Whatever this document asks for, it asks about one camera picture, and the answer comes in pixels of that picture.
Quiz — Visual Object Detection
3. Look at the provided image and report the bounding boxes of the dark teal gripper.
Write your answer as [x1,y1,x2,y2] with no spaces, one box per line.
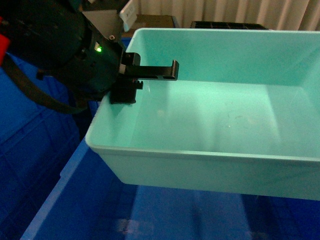
[0,0,144,105]

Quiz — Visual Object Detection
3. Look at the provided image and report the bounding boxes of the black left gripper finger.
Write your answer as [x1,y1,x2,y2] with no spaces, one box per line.
[119,52,180,81]

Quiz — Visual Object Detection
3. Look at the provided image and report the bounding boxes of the light teal plastic bin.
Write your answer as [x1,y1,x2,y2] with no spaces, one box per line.
[85,28,320,200]

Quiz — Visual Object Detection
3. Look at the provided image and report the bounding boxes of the cardboard sheet on crate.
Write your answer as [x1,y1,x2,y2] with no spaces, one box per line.
[130,14,179,29]

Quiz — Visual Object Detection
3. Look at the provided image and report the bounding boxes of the black compartment tray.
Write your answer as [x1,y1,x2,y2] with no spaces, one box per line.
[190,21,268,30]

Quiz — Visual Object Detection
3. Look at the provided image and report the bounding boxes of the tall blue crate left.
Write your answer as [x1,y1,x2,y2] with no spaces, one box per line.
[0,52,101,240]

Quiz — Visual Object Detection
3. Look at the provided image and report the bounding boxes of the large blue plastic crate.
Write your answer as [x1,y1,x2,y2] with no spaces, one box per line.
[19,99,320,240]

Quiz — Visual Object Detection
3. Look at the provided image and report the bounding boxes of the black flat cable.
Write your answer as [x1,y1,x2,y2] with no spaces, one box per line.
[1,52,88,115]

